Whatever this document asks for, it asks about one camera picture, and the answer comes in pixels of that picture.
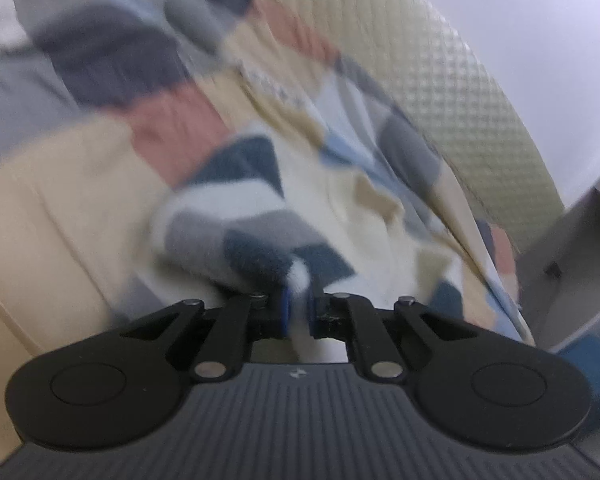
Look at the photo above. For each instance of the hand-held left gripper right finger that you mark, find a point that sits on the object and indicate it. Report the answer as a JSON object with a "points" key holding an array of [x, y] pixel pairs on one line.
{"points": [[312, 313]]}

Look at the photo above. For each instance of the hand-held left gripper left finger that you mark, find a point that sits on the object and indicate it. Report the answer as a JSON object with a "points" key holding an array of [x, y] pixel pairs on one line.
{"points": [[283, 311]]}

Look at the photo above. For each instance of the patchwork checked bedsheet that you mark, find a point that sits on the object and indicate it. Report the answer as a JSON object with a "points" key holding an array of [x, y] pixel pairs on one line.
{"points": [[130, 125]]}

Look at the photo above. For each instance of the cream quilted headboard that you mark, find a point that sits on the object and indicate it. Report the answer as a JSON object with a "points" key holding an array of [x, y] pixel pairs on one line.
{"points": [[430, 70]]}

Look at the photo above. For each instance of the blue ribbed cloth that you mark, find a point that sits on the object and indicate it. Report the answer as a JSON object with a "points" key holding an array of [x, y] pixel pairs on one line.
{"points": [[592, 360]]}

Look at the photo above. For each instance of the grey cabinet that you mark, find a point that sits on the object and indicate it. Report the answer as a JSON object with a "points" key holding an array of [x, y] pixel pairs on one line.
{"points": [[575, 270]]}

